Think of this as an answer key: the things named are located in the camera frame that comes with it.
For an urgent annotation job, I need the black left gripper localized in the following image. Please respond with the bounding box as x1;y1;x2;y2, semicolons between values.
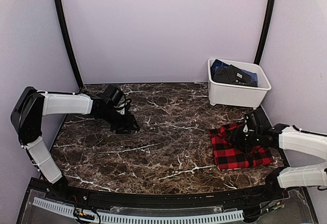
99;107;140;134

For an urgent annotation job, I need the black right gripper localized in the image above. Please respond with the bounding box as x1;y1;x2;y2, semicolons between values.
225;127;261;153

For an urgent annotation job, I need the red black plaid shirt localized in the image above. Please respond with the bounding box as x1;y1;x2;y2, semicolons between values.
208;122;274;171

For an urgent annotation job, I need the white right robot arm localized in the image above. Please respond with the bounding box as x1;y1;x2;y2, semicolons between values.
227;123;326;201

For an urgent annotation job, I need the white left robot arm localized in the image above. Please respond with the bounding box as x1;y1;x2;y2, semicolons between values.
10;85;139;202

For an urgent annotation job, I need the white plastic bin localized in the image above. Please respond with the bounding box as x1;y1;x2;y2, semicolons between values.
207;58;271;109

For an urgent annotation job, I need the grey striped shirt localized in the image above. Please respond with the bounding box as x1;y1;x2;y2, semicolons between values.
211;65;245;86

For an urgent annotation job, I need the dark blue plaid shirt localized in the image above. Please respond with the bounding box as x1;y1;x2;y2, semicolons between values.
211;59;229;69

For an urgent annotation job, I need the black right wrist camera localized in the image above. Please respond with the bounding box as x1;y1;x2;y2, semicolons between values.
243;108;272;134

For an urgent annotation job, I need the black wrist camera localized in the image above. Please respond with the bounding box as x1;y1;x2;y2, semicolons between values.
243;108;272;134
101;85;132;115

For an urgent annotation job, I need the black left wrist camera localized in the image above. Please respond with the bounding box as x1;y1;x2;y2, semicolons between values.
101;85;132;115

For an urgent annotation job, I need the black front rail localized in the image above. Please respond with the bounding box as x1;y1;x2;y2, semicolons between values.
43;186;283;209

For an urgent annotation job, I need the white slotted cable duct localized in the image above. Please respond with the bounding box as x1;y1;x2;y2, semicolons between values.
33;196;245;223

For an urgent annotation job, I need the black left frame post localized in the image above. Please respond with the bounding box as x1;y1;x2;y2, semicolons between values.
54;0;84;89

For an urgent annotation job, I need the black frame post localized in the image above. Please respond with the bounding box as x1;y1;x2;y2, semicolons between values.
253;0;275;65
54;0;84;89

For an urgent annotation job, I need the black right frame post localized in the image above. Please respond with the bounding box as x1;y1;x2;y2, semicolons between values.
253;0;275;65

